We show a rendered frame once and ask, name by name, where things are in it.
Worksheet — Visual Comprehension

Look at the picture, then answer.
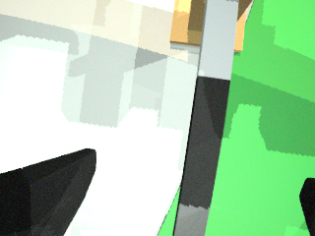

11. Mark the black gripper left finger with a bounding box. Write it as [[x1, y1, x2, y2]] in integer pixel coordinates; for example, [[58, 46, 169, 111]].
[[0, 148, 97, 236]]

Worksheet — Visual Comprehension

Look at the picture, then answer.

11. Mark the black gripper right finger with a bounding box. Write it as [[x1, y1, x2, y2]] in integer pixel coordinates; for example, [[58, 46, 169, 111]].
[[299, 177, 315, 236]]

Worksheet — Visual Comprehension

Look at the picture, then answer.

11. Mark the green putting mat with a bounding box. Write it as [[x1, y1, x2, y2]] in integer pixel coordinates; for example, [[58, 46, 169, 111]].
[[205, 0, 315, 236]]

